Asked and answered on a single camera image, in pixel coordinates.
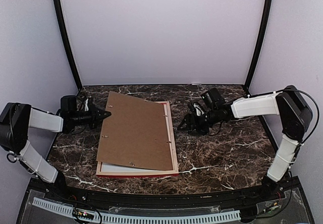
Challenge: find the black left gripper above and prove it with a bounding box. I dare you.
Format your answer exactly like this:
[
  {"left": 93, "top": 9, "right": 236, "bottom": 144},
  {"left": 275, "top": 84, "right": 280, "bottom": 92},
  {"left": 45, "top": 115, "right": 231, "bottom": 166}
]
[{"left": 71, "top": 104, "right": 111, "bottom": 130}]

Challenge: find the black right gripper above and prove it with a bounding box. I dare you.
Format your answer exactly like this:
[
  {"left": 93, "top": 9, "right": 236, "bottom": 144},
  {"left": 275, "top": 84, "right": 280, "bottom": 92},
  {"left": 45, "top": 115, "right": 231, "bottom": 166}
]
[{"left": 177, "top": 107, "right": 220, "bottom": 136}]

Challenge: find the brown cardboard backing board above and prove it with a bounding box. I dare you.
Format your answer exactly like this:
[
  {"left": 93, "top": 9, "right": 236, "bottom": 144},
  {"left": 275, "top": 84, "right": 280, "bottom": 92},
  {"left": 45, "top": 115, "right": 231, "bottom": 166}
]
[{"left": 96, "top": 91, "right": 173, "bottom": 171}]

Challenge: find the red wooden picture frame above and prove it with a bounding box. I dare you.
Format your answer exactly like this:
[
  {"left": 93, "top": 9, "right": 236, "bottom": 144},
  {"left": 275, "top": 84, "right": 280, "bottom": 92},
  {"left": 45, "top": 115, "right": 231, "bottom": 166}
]
[{"left": 95, "top": 100, "right": 180, "bottom": 177}]

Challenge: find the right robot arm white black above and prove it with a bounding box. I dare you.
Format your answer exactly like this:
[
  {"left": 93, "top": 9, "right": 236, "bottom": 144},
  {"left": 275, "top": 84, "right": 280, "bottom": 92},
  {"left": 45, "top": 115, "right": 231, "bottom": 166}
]
[{"left": 177, "top": 85, "right": 320, "bottom": 201}]

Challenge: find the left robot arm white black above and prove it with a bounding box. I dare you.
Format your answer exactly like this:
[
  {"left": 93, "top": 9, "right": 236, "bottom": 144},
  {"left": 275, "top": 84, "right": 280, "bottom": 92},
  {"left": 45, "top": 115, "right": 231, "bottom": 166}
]
[{"left": 1, "top": 95, "right": 111, "bottom": 202}]

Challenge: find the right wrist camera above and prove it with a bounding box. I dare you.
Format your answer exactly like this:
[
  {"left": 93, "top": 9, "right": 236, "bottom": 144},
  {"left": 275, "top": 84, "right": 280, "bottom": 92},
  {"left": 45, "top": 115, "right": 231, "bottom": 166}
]
[{"left": 189, "top": 102, "right": 205, "bottom": 117}]

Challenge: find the black front rail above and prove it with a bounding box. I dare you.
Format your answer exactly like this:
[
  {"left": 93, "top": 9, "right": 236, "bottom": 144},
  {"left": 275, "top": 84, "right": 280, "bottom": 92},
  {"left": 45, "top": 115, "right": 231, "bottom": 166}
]
[{"left": 27, "top": 178, "right": 298, "bottom": 211}]

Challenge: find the white slotted cable duct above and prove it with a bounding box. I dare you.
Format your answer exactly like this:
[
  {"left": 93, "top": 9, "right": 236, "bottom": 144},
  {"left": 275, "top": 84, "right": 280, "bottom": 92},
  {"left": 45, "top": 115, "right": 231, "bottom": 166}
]
[{"left": 32, "top": 197, "right": 241, "bottom": 223}]

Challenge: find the left black corner post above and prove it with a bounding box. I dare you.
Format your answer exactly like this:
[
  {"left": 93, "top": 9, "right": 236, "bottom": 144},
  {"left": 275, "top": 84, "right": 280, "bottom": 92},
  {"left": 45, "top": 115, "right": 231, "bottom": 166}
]
[{"left": 53, "top": 0, "right": 83, "bottom": 90}]

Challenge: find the black corner post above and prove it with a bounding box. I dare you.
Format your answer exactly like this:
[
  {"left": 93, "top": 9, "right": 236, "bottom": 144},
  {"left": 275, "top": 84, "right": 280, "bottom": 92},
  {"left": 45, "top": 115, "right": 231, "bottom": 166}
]
[
  {"left": 53, "top": 0, "right": 83, "bottom": 90},
  {"left": 244, "top": 0, "right": 272, "bottom": 89}
]

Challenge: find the right black corner post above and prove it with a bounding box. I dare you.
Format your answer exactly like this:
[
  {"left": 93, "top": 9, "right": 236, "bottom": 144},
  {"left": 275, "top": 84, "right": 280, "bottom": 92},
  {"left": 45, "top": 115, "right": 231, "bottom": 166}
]
[{"left": 244, "top": 0, "right": 272, "bottom": 89}]

